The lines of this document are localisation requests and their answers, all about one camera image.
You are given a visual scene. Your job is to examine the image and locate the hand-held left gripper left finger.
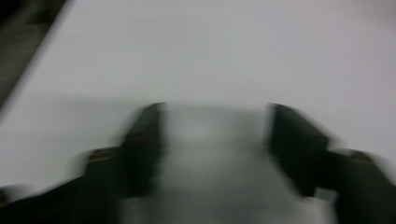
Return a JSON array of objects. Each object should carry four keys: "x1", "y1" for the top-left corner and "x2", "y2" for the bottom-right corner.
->
[{"x1": 84, "y1": 102, "x2": 167, "y2": 200}]

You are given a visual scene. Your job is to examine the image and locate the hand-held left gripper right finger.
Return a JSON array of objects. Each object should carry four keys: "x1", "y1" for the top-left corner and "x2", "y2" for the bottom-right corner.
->
[{"x1": 266, "y1": 103, "x2": 379, "y2": 199}]

